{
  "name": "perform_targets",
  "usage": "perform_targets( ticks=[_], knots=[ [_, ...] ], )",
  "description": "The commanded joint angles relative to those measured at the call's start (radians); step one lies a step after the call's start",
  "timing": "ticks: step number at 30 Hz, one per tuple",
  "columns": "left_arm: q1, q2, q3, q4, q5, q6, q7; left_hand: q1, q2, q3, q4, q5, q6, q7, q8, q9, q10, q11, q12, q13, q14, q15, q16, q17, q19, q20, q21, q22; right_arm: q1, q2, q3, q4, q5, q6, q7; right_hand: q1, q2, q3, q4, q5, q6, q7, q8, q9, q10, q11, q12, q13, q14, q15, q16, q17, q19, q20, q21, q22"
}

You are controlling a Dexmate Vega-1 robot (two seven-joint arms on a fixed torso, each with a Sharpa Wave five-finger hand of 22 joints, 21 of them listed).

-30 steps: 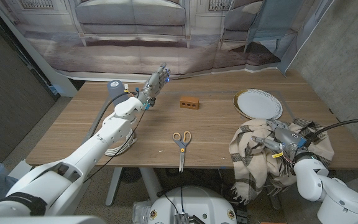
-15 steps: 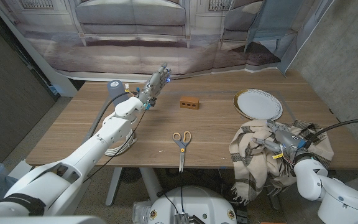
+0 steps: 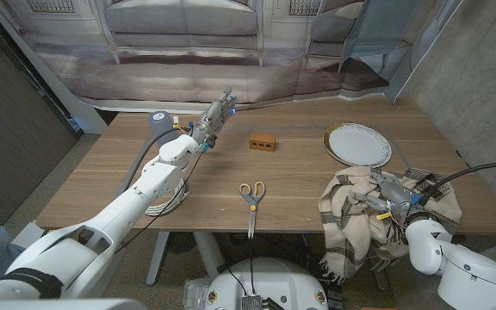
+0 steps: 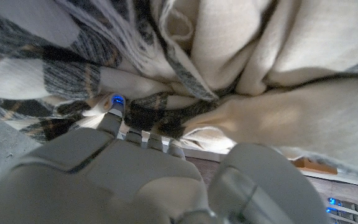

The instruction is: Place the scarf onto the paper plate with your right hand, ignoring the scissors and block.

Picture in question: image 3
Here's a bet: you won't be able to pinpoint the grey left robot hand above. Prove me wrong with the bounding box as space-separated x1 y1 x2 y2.
191 87 238 151

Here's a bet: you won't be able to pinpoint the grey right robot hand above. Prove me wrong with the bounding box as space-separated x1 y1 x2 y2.
353 170 424 226

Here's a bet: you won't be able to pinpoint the cream plaid fringed scarf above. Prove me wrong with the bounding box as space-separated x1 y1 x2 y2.
318 165 463 284

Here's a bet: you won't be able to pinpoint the brown brick block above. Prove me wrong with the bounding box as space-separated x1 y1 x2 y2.
248 133 277 152

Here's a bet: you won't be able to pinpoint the white gold-rimmed paper plate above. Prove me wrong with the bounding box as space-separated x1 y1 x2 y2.
323 122 394 169

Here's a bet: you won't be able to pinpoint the printed living room backdrop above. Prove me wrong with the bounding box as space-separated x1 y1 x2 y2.
0 0 464 115

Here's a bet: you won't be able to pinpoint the dark round floor fan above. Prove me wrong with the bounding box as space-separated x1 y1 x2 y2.
165 232 198 256

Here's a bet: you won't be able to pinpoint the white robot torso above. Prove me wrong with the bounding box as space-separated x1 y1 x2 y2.
203 257 330 310

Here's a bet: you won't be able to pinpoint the clear plastic bag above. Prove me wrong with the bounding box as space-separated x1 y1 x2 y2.
182 277 211 310

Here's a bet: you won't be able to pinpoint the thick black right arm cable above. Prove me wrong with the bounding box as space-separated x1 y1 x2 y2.
419 162 496 207

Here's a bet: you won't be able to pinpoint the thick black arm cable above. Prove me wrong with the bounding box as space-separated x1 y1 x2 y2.
116 127 184 197
419 162 496 207

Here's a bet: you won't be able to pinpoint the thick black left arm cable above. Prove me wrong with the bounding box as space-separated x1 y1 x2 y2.
116 127 184 197

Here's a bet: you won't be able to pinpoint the scissors with tan handles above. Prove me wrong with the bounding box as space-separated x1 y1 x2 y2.
238 181 266 240

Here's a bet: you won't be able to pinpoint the white coiled cable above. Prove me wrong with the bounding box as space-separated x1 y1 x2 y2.
144 178 191 217

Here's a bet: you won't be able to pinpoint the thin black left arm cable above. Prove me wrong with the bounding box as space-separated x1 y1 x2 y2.
114 152 204 255

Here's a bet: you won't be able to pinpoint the white table leg frame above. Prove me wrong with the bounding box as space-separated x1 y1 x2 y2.
146 231 226 287

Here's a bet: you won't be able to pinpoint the white slanted post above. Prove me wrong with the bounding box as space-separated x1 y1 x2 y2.
0 0 108 135

